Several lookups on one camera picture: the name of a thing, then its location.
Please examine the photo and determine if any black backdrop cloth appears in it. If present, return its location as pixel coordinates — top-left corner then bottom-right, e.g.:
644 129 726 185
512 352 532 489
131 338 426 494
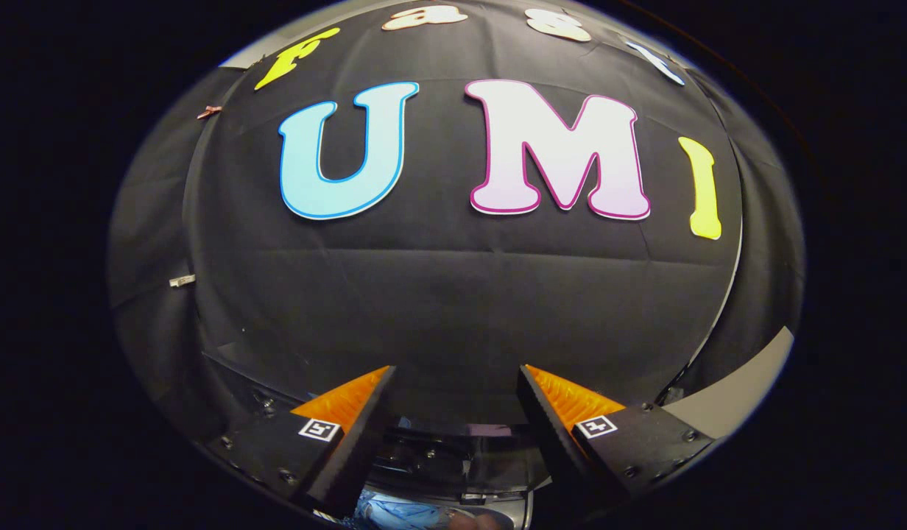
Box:
107 0 806 450

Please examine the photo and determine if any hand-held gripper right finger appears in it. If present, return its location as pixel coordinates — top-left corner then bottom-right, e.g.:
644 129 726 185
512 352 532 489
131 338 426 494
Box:
516 364 716 510

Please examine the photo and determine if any grey washing machine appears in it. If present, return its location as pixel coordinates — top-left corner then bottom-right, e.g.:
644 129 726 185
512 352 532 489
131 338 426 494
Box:
200 350 550 530

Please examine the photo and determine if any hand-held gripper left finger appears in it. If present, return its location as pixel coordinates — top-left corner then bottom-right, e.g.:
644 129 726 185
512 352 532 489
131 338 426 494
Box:
202 364 399 522

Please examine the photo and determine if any light blue polo shirt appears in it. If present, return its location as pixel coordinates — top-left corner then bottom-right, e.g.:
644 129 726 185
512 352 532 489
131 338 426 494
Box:
356 492 462 530

